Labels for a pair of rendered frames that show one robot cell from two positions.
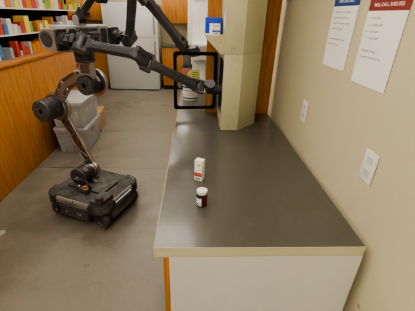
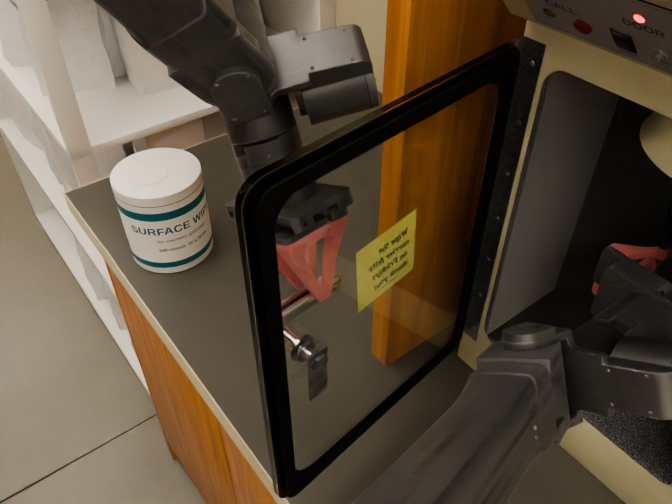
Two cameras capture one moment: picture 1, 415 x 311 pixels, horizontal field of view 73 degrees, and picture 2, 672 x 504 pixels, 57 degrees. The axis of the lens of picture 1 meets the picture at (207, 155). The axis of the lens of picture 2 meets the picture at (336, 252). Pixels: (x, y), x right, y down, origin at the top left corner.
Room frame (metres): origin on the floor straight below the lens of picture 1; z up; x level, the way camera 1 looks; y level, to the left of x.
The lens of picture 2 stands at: (1.69, 0.37, 1.61)
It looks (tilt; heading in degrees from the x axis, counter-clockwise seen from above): 42 degrees down; 326
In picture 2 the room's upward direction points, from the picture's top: straight up
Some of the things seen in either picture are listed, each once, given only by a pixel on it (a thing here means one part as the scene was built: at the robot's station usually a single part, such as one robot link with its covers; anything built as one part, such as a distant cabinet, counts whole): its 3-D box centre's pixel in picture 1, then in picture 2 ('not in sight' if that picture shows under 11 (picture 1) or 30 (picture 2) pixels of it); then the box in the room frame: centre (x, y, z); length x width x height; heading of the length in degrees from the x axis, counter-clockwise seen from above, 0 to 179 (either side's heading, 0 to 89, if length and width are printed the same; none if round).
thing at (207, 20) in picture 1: (213, 25); not in sight; (1.96, -0.01, 1.56); 0.10 x 0.10 x 0.09; 3
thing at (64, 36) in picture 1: (66, 40); not in sight; (1.77, 0.86, 1.45); 0.09 x 0.08 x 0.12; 160
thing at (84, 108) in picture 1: (76, 108); not in sight; (3.44, 1.70, 0.49); 0.60 x 0.42 x 0.33; 3
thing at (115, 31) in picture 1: (118, 36); not in sight; (2.24, 0.69, 1.45); 0.09 x 0.08 x 0.12; 160
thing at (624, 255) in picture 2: not in sight; (645, 277); (1.89, -0.13, 1.17); 0.09 x 0.07 x 0.07; 92
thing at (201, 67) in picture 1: (195, 81); (387, 292); (2.00, 0.11, 1.19); 0.30 x 0.01 x 0.40; 101
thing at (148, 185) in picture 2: not in sight; (164, 210); (2.46, 0.17, 1.02); 0.13 x 0.13 x 0.15
